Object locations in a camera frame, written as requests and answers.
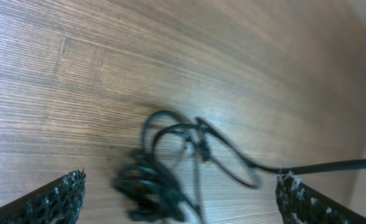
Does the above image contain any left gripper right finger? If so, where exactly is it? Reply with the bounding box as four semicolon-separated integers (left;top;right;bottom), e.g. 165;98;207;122
275;174;366;224

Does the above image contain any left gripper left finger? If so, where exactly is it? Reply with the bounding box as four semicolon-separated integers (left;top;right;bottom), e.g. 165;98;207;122
0;170;86;224

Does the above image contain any black usb cable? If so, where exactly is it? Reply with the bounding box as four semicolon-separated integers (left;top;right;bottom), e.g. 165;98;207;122
111;110;366;223

